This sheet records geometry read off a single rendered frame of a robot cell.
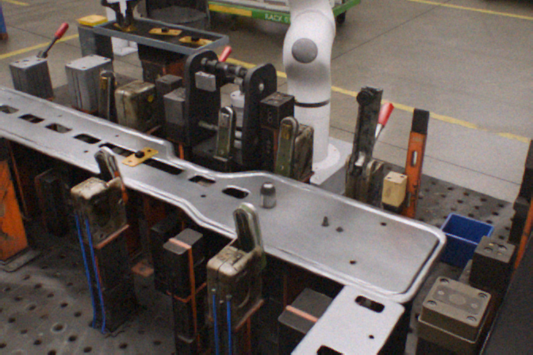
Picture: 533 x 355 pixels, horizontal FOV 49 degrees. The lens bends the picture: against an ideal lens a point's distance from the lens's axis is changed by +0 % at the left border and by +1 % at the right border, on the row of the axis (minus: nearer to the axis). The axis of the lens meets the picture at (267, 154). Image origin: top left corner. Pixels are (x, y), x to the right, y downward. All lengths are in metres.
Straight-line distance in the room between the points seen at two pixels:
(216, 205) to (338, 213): 0.23
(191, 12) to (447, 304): 3.43
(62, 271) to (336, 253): 0.75
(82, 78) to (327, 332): 0.96
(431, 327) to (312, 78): 0.83
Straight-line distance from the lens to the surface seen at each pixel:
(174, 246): 1.05
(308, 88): 1.54
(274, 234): 1.05
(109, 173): 1.16
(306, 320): 0.92
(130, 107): 1.46
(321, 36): 1.45
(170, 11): 4.04
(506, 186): 3.32
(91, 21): 1.78
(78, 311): 1.40
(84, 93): 1.58
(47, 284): 1.49
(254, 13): 5.31
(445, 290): 0.88
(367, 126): 1.12
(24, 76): 1.78
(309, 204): 1.13
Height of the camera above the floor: 1.62
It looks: 29 degrees down
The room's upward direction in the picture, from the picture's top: straight up
